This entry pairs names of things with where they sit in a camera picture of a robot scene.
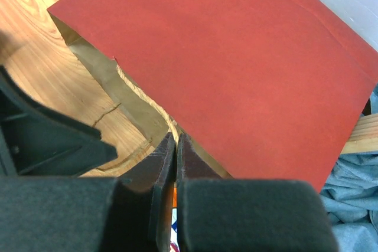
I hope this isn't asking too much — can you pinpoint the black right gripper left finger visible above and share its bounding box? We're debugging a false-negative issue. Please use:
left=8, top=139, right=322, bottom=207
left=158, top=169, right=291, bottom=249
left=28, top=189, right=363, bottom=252
left=1, top=133, right=175, bottom=251

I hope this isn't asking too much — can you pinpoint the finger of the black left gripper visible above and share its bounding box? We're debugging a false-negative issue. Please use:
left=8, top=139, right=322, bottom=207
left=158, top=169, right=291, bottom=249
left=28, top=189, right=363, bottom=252
left=1, top=67, right=117, bottom=176

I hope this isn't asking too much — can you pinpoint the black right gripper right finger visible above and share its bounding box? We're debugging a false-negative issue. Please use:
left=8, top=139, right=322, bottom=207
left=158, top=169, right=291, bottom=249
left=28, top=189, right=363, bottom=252
left=177, top=134, right=338, bottom=251

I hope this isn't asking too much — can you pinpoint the orange Fox's candy bag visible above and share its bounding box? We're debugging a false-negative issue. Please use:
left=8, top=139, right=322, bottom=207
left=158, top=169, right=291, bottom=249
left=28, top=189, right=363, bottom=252
left=170, top=188, right=180, bottom=252

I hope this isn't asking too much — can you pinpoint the red paper bag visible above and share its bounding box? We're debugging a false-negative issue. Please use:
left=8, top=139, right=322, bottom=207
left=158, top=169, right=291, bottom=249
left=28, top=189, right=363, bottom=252
left=48, top=0, right=377, bottom=190

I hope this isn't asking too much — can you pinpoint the blue crumpled shirt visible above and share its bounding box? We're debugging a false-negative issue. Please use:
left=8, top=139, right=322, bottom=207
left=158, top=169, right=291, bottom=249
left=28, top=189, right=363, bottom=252
left=320, top=85, right=378, bottom=252

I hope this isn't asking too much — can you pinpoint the wooden rack frame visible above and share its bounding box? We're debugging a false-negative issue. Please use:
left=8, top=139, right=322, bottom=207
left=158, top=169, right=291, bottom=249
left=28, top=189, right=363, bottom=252
left=342, top=114, right=377, bottom=153

